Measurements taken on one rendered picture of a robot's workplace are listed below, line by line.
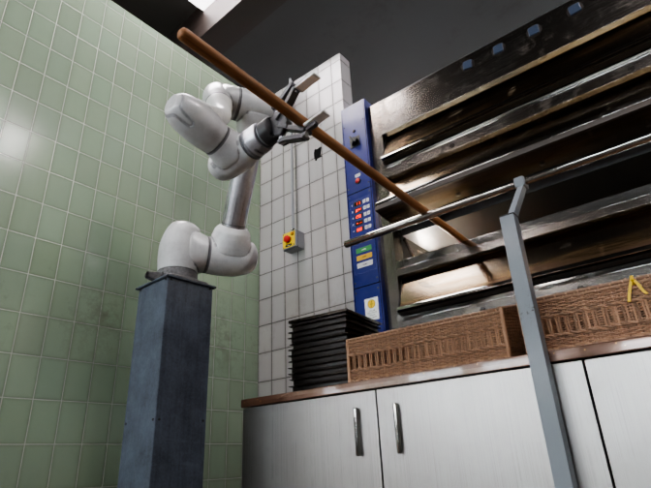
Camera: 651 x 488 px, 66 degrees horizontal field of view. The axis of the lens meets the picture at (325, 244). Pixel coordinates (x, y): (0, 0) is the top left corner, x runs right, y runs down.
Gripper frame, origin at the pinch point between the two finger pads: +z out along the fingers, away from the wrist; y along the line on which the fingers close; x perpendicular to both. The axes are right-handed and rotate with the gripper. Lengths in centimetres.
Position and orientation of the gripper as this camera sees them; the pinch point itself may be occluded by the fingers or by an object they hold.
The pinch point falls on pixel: (318, 96)
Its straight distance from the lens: 139.0
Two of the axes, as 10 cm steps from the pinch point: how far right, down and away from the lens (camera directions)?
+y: 1.9, 8.7, -4.5
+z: 7.7, -4.1, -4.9
